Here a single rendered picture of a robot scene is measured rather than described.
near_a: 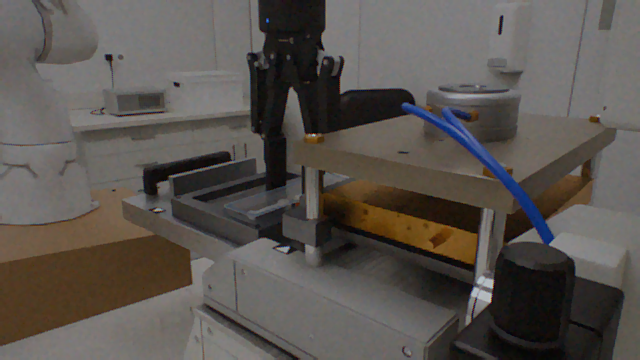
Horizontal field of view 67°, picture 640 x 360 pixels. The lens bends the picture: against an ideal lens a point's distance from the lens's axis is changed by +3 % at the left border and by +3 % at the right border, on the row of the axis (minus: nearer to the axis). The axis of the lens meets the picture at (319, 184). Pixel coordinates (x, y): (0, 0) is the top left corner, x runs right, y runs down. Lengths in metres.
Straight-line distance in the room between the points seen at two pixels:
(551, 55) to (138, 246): 1.69
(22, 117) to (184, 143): 2.08
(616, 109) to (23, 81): 0.87
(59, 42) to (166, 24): 2.56
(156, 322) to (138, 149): 2.13
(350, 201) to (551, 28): 1.76
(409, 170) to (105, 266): 0.63
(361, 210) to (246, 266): 0.11
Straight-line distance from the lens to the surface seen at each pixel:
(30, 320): 0.88
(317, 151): 0.37
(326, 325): 0.38
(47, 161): 0.97
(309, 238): 0.40
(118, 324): 0.86
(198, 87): 3.08
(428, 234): 0.37
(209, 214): 0.57
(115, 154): 2.88
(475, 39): 2.28
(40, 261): 0.84
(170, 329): 0.82
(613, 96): 0.25
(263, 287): 0.42
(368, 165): 0.34
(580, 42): 2.06
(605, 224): 0.27
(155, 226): 0.67
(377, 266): 0.58
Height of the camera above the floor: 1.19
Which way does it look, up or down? 17 degrees down
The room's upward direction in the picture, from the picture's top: straight up
